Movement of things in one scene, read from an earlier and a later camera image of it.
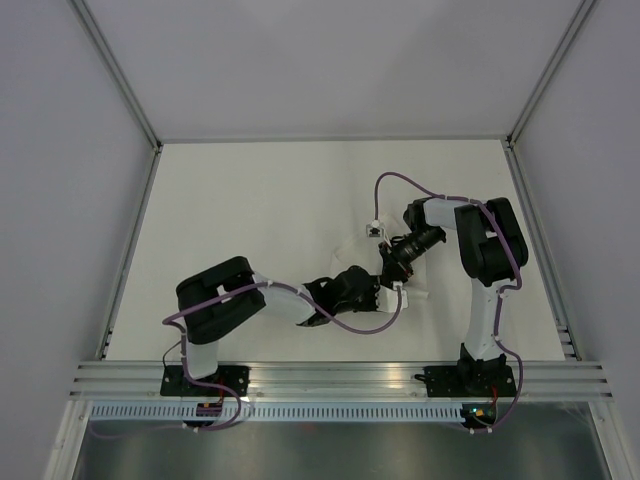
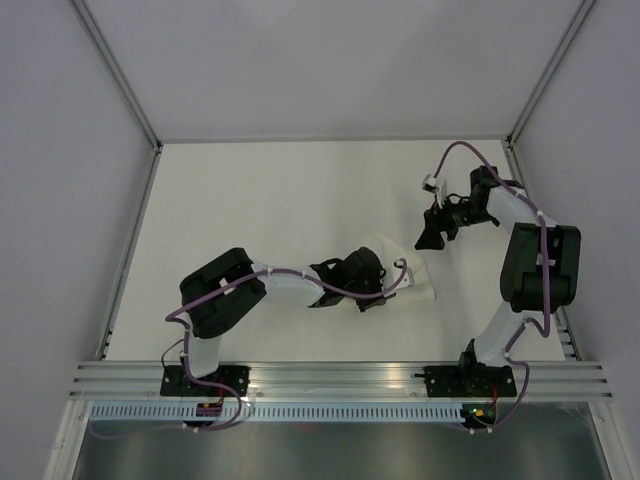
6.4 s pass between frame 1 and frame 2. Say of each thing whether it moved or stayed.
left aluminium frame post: stayed
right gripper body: moved
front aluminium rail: stayed
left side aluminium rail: stayed
